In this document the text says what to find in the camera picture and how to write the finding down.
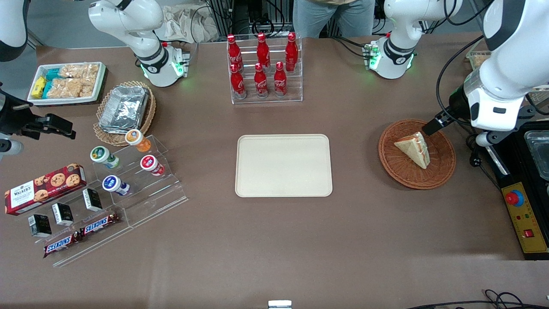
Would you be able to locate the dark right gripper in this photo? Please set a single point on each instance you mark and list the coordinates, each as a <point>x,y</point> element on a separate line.
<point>13,116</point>

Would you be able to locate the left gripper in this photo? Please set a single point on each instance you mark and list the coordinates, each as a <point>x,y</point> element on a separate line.
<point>457,103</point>

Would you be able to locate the triangle sandwich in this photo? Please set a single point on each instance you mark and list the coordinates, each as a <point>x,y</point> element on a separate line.
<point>411,148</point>

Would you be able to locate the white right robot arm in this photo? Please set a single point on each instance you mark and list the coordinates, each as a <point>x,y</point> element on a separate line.
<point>146,43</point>

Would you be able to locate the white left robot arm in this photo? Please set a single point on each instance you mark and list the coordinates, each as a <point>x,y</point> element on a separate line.
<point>514,51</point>

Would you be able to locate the white rectangular snack tray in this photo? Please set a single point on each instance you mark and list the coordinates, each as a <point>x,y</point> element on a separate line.
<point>99,83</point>

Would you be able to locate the brown wicker basket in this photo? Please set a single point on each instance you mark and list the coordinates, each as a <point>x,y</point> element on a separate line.
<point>437,171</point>

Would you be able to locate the light wicker basket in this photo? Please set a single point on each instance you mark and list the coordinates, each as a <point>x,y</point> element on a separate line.
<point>150,116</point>

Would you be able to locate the cream plastic tray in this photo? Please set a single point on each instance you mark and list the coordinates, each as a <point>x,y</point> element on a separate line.
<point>283,165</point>

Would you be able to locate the rice cracker pack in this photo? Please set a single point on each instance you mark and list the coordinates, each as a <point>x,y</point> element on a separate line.
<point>66,88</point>
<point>79,71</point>

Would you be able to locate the teal snack packet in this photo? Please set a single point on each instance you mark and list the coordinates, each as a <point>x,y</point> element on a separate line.
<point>52,74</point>
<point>47,89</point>

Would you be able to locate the yellow snack packet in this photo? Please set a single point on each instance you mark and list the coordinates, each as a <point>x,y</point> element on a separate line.
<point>38,87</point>

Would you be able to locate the black appliance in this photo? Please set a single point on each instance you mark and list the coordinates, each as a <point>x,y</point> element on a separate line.
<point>514,159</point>

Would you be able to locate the green lid yogurt cup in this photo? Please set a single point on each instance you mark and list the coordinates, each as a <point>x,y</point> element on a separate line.
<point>102,155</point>

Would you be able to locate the cracker pack on rack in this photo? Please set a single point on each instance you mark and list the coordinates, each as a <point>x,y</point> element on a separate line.
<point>481,60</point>

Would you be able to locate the red Walkers cookie box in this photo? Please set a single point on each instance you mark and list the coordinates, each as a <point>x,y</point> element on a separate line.
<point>43,189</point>

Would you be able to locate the clear container in appliance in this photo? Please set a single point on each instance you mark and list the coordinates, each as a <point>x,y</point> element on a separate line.
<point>539,152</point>

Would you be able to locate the stacked foil containers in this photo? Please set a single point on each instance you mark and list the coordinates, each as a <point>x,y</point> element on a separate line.
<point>124,107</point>

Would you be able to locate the orange lid yogurt cup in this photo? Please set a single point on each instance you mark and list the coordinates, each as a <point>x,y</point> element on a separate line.
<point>136,138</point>

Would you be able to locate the blue lid yogurt cup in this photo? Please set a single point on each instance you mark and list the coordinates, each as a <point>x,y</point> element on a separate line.
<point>112,184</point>

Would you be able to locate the small black box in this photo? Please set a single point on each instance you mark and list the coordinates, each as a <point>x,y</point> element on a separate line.
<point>40,225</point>
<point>92,199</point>
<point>62,213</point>

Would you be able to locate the red emergency stop button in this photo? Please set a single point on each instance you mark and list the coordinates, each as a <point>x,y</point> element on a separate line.
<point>514,198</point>

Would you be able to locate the red lid yogurt cup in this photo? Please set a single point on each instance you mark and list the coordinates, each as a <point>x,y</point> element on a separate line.
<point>150,164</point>

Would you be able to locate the Snickers chocolate bar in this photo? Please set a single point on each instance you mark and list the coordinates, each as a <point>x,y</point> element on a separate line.
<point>60,244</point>
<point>98,224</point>

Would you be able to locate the yellow control panel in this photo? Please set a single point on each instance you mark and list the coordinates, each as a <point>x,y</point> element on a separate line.
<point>529,223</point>

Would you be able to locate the clear acrylic stepped stand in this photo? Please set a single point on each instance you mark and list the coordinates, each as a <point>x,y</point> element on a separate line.
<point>163,197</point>
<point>98,244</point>

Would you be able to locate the beige paper bag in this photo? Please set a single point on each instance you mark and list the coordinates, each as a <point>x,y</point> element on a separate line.
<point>188,23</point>

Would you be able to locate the person in jeans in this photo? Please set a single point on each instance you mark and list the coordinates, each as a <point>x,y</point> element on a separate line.
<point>334,17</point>

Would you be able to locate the red cola bottle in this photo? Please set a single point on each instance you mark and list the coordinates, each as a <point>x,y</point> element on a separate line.
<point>233,51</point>
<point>238,83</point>
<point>260,83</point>
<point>280,81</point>
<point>291,53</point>
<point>263,51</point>

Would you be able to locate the clear acrylic bottle rack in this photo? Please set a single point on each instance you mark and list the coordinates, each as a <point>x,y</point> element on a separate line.
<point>296,92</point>

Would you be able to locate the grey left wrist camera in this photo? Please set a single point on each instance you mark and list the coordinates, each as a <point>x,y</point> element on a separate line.
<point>483,139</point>

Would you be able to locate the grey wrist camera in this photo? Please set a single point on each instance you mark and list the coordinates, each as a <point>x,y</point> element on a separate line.
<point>10,147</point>
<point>483,139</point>

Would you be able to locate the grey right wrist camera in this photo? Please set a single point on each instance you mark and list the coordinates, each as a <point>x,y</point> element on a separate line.
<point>10,147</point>

